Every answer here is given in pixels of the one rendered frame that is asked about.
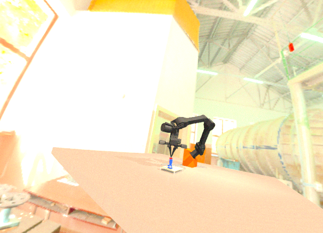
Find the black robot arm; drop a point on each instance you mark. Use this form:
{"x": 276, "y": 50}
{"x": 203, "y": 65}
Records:
{"x": 183, "y": 122}

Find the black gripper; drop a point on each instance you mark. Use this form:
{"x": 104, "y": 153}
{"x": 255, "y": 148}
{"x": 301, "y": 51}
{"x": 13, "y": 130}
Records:
{"x": 175, "y": 146}

